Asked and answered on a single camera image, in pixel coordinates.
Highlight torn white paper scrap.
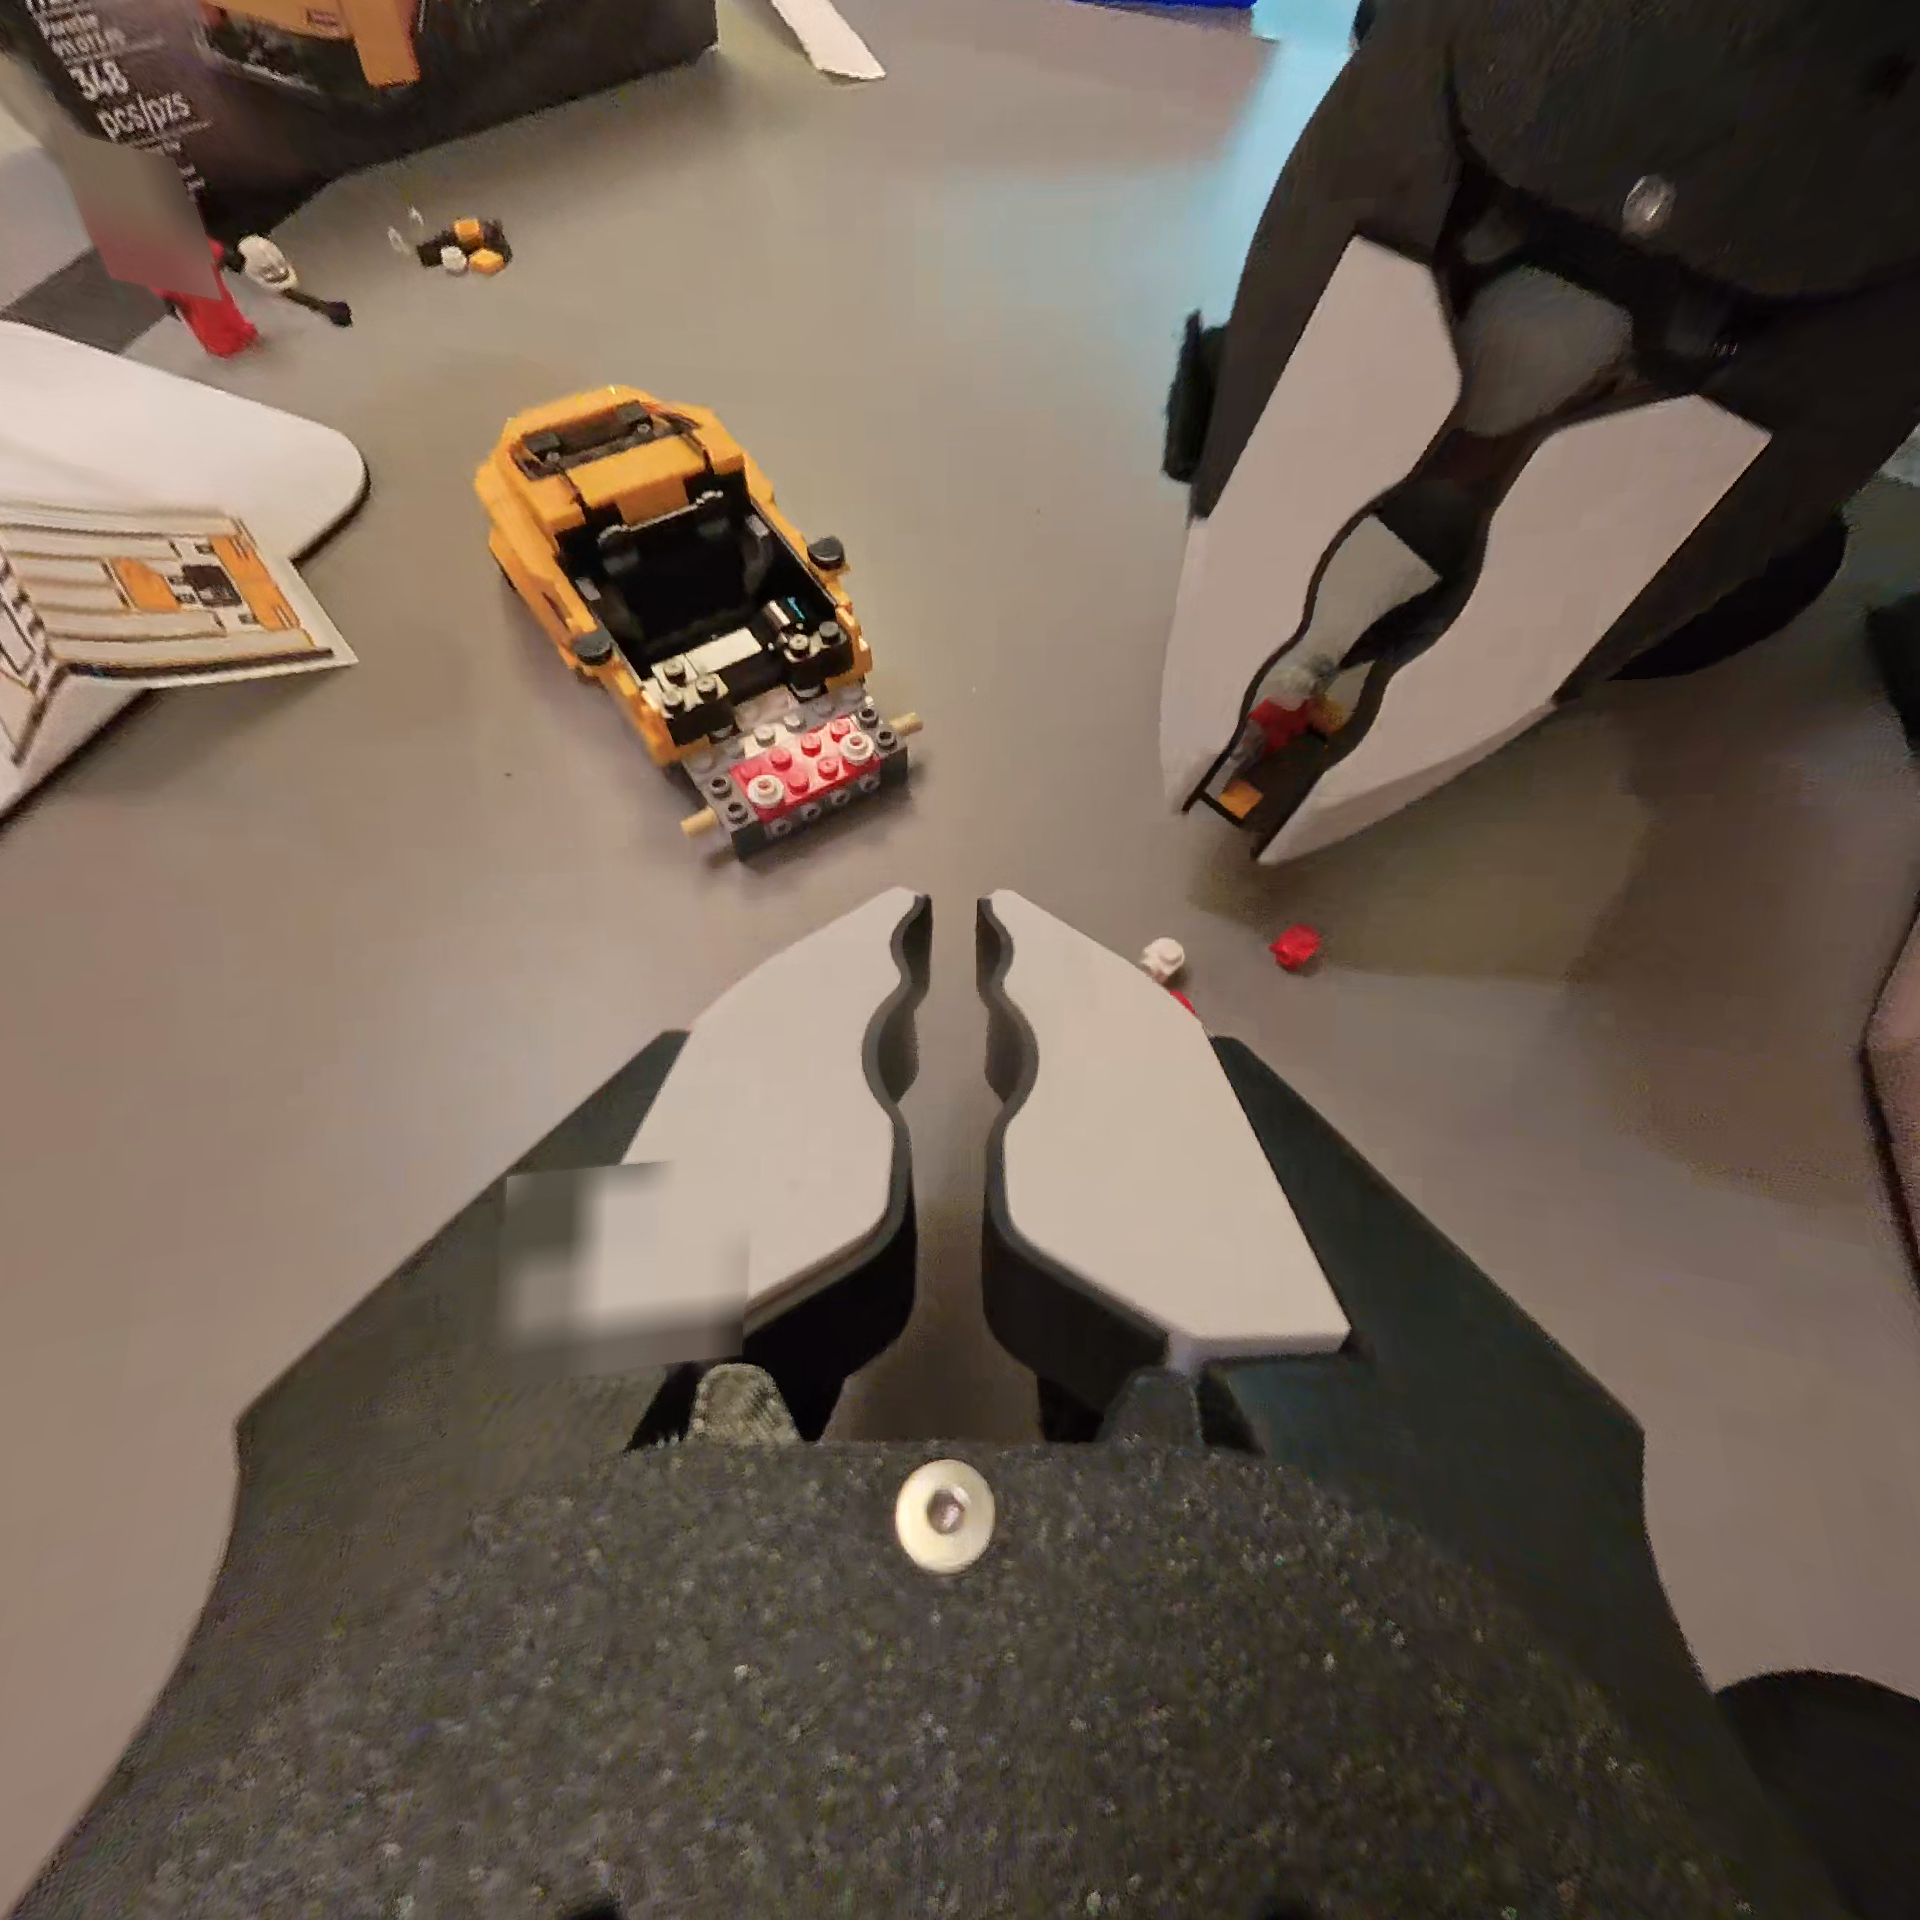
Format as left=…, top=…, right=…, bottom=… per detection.
left=773, top=0, right=886, bottom=79

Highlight white book stand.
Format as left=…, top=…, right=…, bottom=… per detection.
left=0, top=323, right=368, bottom=819

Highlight pile of small lego pieces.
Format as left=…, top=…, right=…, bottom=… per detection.
left=386, top=217, right=514, bottom=282

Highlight lego sticker sheet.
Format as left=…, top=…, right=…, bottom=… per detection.
left=0, top=503, right=359, bottom=767

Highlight red lego minifigure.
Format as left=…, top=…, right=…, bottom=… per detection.
left=163, top=241, right=265, bottom=358

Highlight black lego set box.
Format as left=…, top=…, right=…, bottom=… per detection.
left=0, top=0, right=721, bottom=226

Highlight grey lego plate orange ends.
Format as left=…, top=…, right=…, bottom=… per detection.
left=1197, top=651, right=1365, bottom=826

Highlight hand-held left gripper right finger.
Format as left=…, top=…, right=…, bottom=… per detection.
left=976, top=890, right=1355, bottom=1444

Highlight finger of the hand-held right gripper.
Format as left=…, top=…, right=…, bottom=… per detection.
left=1158, top=238, right=1470, bottom=819
left=1253, top=394, right=1776, bottom=868

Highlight person's pink garment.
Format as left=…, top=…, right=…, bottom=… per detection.
left=1859, top=915, right=1920, bottom=1235

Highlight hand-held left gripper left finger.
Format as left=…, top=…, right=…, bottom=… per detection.
left=625, top=886, right=935, bottom=1442

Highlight yellow lego car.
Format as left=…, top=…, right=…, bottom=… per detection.
left=474, top=383, right=920, bottom=866

